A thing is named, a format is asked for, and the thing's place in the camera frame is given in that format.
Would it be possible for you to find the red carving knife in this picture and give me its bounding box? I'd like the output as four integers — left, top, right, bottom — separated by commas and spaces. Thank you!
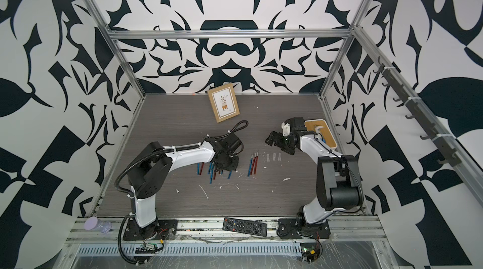
250, 152, 258, 175
252, 151, 259, 175

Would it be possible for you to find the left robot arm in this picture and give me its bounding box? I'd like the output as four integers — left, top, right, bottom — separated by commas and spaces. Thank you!
114, 133, 244, 228

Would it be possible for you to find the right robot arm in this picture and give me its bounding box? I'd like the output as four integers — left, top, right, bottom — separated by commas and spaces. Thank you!
265, 117, 364, 225

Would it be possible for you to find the white box with wooden lid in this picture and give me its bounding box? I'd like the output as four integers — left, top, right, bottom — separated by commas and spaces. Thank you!
304, 119, 337, 150

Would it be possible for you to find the black remote control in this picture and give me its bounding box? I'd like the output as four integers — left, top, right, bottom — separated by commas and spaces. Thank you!
222, 217, 268, 237

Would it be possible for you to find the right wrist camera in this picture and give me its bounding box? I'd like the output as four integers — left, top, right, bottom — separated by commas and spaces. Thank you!
282, 123, 291, 137

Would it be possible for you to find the wooden picture frame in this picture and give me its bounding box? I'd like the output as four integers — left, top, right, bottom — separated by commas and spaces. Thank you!
207, 83, 240, 123

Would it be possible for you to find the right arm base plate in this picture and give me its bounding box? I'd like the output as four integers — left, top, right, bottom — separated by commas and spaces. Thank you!
277, 218, 331, 240

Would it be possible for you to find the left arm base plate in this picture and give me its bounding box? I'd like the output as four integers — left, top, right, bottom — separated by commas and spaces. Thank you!
123, 219, 178, 241

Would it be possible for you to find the white cable duct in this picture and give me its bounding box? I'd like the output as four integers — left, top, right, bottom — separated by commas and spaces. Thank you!
77, 242, 302, 256

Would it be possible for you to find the black wall hook rail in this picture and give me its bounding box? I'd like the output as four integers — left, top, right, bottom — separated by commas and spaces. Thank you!
375, 63, 462, 167

